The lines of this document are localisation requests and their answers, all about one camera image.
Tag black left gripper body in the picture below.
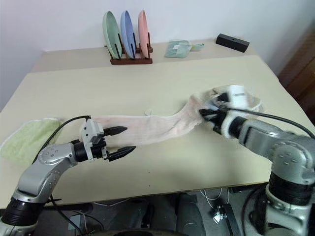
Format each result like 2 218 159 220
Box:
91 134 111 162

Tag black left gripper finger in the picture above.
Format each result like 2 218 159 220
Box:
102 126 128 137
108 146 137 162

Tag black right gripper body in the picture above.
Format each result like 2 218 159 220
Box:
209 92 229 135

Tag pink towel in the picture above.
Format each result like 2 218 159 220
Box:
94 84 264 146

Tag green towel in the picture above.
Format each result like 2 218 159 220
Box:
0 117 65 168

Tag beige table mat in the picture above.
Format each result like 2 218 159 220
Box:
0 54 304 207

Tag folded pale green cloth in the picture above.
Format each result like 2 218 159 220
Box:
164 38 205 59

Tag brown wooden plate rack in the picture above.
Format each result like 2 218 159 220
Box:
104 43 154 66

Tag black rectangular box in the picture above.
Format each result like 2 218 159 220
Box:
215 33 251 54

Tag dark rounded grey shape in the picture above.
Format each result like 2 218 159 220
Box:
176 193 207 236

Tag green plate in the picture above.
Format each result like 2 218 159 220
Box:
102 10 123 59

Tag blue plate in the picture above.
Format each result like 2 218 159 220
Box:
120 10 137 60

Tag pink plate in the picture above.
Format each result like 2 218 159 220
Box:
137 10 151 59

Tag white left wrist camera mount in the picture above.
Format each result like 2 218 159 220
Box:
79 117 107 162

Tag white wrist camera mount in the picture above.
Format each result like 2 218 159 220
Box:
220 84 250 140
79 117 107 162

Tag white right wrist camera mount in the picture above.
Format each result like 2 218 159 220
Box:
220 84 250 140

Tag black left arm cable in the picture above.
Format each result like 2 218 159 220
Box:
31 115 92 166

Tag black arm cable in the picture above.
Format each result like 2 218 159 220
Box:
227 107 315 139
31 115 92 166

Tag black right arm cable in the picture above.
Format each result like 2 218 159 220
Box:
227 107 315 139

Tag thin white wire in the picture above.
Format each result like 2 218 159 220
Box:
199 187 231 206

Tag black metal bracket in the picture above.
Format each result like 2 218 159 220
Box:
213 202 242 236

